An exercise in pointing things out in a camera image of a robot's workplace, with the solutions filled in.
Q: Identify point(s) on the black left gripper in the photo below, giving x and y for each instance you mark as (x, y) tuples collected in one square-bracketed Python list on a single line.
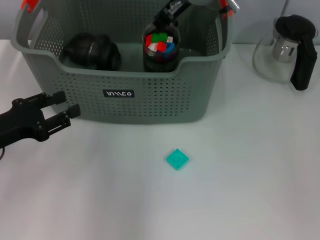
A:
[(20, 122)]

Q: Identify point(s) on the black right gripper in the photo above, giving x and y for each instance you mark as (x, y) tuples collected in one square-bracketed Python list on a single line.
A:
[(178, 6)]

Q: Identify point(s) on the translucent green toy brick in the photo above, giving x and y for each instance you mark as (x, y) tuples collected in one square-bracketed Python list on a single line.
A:
[(159, 37)]

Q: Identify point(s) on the white toy brick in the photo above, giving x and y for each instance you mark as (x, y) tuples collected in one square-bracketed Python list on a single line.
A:
[(170, 39), (152, 47)]

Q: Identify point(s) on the red sloped toy brick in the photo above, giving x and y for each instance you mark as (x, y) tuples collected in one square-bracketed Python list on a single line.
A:
[(149, 40)]

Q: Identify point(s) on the small red toy brick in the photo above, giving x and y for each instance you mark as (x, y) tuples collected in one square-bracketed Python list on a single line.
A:
[(161, 46)]

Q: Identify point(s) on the blue square toy plate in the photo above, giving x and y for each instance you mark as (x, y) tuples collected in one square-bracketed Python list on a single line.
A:
[(170, 48)]

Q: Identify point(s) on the glass teacup with black holder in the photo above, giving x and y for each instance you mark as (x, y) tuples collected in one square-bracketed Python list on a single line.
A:
[(146, 53), (150, 62), (107, 55), (160, 70)]

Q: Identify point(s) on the teal square toy plate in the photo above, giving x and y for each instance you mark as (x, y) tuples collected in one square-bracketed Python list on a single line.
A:
[(177, 160)]

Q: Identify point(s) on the grey perforated storage bin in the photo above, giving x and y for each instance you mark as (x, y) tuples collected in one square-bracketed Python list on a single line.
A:
[(150, 105)]

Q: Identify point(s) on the black ceramic teapot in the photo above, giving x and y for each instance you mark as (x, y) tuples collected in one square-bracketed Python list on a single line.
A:
[(75, 50)]

